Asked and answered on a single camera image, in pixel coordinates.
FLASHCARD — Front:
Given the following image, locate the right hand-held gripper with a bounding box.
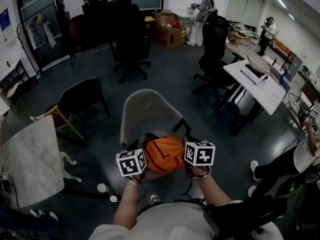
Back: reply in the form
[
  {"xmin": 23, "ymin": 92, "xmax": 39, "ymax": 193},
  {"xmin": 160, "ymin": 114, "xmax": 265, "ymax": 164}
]
[{"xmin": 183, "ymin": 133, "xmax": 216, "ymax": 180}]

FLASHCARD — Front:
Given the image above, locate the dark grey upholstered chair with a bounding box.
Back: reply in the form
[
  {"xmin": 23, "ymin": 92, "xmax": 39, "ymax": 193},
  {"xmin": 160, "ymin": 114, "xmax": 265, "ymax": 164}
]
[{"xmin": 59, "ymin": 76, "xmax": 112, "ymax": 129}]

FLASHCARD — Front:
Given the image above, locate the white table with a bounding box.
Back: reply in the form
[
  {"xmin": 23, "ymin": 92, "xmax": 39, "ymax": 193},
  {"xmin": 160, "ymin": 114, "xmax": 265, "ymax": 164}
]
[{"xmin": 213, "ymin": 58, "xmax": 287, "ymax": 137}]

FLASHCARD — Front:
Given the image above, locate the white portable gas stove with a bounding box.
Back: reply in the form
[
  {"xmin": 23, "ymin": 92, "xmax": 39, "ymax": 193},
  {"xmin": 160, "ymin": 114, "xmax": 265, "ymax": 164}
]
[{"xmin": 240, "ymin": 63, "xmax": 269, "ymax": 85}]

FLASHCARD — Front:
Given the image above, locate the beige wok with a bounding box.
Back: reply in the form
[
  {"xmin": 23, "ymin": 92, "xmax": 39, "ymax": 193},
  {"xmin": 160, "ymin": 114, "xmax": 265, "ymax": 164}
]
[{"xmin": 246, "ymin": 51, "xmax": 272, "ymax": 74}]

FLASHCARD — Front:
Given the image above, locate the person's left forearm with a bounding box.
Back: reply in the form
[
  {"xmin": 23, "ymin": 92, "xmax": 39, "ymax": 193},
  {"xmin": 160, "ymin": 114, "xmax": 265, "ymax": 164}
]
[{"xmin": 112, "ymin": 181, "xmax": 145, "ymax": 231}]

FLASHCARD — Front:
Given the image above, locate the black mesh office chair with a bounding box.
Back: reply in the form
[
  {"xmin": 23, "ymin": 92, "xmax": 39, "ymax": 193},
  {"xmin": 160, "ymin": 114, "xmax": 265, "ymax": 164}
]
[{"xmin": 191, "ymin": 15, "xmax": 246, "ymax": 114}]

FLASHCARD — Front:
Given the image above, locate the black clothes rack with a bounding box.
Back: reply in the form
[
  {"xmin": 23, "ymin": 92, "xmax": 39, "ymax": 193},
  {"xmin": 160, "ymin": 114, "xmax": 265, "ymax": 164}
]
[{"xmin": 16, "ymin": 3, "xmax": 76, "ymax": 77}]

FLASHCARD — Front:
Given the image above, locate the marble table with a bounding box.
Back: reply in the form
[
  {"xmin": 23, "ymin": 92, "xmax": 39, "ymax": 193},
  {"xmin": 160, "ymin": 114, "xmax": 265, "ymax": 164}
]
[{"xmin": 0, "ymin": 114, "xmax": 117, "ymax": 209}]

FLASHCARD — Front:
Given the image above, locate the white ornate stool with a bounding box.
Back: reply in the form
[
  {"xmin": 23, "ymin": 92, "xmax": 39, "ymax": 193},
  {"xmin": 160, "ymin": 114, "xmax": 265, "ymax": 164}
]
[{"xmin": 58, "ymin": 150, "xmax": 83, "ymax": 183}]

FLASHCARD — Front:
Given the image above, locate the orange cloth bag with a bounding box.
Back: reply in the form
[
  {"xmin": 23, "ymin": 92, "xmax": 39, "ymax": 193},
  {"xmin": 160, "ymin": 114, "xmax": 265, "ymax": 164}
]
[{"xmin": 142, "ymin": 133, "xmax": 187, "ymax": 174}]

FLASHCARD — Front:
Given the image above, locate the person's right forearm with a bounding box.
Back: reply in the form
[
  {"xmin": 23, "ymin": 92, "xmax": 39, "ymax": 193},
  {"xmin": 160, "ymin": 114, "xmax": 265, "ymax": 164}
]
[{"xmin": 194, "ymin": 171, "xmax": 233, "ymax": 207}]

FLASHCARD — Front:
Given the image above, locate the white paper sheet on door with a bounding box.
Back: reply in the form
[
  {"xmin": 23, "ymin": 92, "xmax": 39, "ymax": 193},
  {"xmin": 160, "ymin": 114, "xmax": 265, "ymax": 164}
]
[{"xmin": 62, "ymin": 0, "xmax": 85, "ymax": 20}]

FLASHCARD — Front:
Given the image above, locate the standing dark monitor panel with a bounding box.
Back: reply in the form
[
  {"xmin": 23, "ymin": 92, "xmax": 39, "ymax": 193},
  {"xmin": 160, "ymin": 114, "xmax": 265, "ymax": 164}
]
[{"xmin": 284, "ymin": 55, "xmax": 303, "ymax": 82}]

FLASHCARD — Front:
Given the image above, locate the blue poster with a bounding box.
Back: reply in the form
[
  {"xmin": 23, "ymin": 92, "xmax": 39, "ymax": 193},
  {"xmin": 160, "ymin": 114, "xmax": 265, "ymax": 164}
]
[{"xmin": 0, "ymin": 8, "xmax": 14, "ymax": 41}]

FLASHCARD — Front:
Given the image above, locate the wooden coffee table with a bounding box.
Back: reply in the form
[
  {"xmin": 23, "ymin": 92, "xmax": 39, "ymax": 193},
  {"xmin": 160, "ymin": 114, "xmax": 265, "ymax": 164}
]
[{"xmin": 228, "ymin": 31, "xmax": 251, "ymax": 46}]

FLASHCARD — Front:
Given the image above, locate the cardboard box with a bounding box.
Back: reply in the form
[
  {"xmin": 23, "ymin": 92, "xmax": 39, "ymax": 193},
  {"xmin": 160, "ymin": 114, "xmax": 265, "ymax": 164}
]
[{"xmin": 154, "ymin": 10, "xmax": 187, "ymax": 47}]

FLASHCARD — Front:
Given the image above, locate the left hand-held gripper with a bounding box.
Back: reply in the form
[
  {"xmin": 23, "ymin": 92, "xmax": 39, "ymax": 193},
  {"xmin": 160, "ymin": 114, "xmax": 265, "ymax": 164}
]
[{"xmin": 115, "ymin": 138, "xmax": 148, "ymax": 187}]

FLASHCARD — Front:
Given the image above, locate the wooden stool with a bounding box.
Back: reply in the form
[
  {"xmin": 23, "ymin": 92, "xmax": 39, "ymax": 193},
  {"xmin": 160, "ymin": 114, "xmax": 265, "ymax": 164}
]
[{"xmin": 29, "ymin": 103, "xmax": 85, "ymax": 141}]

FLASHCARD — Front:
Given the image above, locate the black chest rig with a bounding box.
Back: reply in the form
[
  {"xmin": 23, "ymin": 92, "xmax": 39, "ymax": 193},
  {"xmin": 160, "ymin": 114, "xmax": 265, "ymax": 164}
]
[{"xmin": 203, "ymin": 196, "xmax": 288, "ymax": 240}]

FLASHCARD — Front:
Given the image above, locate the person's left shoe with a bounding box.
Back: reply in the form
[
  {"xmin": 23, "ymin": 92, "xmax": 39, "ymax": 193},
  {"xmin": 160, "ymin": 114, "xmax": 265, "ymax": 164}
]
[{"xmin": 147, "ymin": 191, "xmax": 162, "ymax": 205}]

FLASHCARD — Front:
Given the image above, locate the orange sofa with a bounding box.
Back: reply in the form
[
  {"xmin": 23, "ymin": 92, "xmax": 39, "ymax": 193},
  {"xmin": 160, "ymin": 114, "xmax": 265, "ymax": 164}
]
[{"xmin": 273, "ymin": 38, "xmax": 296, "ymax": 62}]

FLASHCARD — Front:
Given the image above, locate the person's white shirt torso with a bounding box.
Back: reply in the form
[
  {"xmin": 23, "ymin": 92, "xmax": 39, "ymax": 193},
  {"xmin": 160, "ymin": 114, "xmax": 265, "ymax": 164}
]
[{"xmin": 88, "ymin": 200, "xmax": 285, "ymax": 240}]

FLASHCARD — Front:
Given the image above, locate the beige upholstered chair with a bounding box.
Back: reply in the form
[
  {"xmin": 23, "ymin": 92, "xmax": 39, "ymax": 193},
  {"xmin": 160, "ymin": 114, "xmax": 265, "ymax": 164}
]
[{"xmin": 119, "ymin": 88, "xmax": 192, "ymax": 185}]

